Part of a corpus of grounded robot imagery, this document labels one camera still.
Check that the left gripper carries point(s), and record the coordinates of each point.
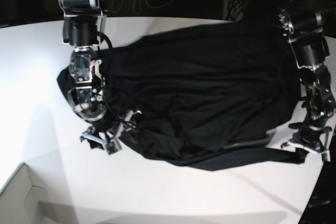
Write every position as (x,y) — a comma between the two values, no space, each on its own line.
(310,140)

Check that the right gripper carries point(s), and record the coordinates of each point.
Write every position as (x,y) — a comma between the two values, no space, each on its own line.
(111,136)

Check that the black long-sleeve t-shirt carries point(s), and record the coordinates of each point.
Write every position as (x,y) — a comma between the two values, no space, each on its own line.
(207,94)

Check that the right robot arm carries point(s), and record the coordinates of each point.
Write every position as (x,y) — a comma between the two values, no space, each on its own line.
(83,29)

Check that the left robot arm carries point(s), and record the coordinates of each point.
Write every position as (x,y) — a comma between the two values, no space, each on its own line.
(302,24)

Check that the white cardboard box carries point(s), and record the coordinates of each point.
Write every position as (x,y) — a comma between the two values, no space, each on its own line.
(24,202)

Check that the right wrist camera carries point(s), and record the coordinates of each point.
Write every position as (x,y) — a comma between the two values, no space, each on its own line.
(112,147)

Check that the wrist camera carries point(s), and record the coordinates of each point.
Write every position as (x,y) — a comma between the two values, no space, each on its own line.
(325,156)
(112,147)

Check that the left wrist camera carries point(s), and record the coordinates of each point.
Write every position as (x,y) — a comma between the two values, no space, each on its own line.
(325,156)

